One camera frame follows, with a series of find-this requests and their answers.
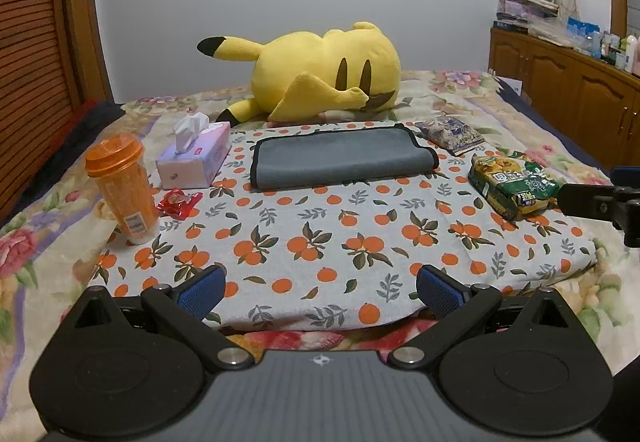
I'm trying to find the purple grey microfibre towel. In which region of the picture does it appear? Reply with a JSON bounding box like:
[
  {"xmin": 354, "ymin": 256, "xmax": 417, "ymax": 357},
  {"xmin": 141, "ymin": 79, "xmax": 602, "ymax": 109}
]
[{"xmin": 250, "ymin": 123, "xmax": 439, "ymax": 191}]

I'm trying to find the wooden sideboard cabinet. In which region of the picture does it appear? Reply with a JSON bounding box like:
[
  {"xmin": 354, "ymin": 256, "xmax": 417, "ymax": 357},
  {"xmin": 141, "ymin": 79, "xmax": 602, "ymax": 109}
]
[{"xmin": 489, "ymin": 28, "xmax": 639, "ymax": 170}]

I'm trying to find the purple patterned snack packet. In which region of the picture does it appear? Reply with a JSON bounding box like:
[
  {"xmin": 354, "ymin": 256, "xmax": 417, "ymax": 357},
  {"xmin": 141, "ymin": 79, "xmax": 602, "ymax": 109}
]
[{"xmin": 416, "ymin": 116, "xmax": 485, "ymax": 156}]

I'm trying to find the blue white box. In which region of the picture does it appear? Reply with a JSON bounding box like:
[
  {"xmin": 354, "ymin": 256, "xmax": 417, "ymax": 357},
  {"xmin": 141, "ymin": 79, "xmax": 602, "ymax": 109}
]
[{"xmin": 566, "ymin": 17, "xmax": 600, "ymax": 54}]

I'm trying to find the white paper bag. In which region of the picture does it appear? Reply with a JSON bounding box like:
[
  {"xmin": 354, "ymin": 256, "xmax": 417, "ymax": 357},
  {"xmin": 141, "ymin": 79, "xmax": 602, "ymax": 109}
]
[{"xmin": 498, "ymin": 76, "xmax": 523, "ymax": 97}]

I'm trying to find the green yellow snack bag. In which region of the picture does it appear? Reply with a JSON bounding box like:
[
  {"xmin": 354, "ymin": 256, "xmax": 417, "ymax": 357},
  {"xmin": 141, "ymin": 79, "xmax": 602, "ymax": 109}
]
[{"xmin": 468, "ymin": 153, "xmax": 560, "ymax": 221}]

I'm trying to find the orange print white cloth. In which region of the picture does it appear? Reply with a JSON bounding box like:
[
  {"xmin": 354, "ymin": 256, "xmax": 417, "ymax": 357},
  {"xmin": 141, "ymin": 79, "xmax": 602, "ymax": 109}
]
[{"xmin": 92, "ymin": 131, "xmax": 596, "ymax": 330}]

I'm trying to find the floral bed blanket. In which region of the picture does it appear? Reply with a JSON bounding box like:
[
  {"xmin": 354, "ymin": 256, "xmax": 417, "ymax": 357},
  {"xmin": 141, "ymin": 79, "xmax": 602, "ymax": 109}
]
[{"xmin": 0, "ymin": 68, "xmax": 640, "ymax": 442}]

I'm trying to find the red candy wrapper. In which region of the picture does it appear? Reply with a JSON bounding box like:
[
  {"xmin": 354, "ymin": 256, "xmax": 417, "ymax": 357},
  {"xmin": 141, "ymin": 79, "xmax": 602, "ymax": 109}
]
[{"xmin": 156, "ymin": 188, "xmax": 203, "ymax": 221}]

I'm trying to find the yellow Pikachu plush toy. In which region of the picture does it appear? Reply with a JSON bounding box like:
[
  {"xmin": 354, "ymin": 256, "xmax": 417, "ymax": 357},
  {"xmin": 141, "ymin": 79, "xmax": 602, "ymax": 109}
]
[{"xmin": 198, "ymin": 21, "xmax": 401, "ymax": 125}]

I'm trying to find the stack of folded papers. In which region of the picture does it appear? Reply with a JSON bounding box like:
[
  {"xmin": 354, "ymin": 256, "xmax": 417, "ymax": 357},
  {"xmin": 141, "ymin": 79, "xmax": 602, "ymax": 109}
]
[{"xmin": 496, "ymin": 0, "xmax": 559, "ymax": 26}]

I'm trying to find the louvered wooden wardrobe door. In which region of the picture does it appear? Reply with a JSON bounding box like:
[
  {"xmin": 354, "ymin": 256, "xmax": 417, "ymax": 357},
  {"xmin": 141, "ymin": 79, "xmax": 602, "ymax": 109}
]
[{"xmin": 1, "ymin": 0, "xmax": 113, "ymax": 217}]

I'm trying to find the pink tissue box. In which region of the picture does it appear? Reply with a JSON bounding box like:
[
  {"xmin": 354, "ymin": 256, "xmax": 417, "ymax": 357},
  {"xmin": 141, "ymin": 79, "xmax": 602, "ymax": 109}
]
[{"xmin": 155, "ymin": 113, "xmax": 231, "ymax": 191}]

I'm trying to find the orange plastic cup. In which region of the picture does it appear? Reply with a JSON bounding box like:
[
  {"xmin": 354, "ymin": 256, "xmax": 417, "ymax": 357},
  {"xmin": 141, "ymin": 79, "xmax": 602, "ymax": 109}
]
[{"xmin": 85, "ymin": 133, "xmax": 158, "ymax": 245}]

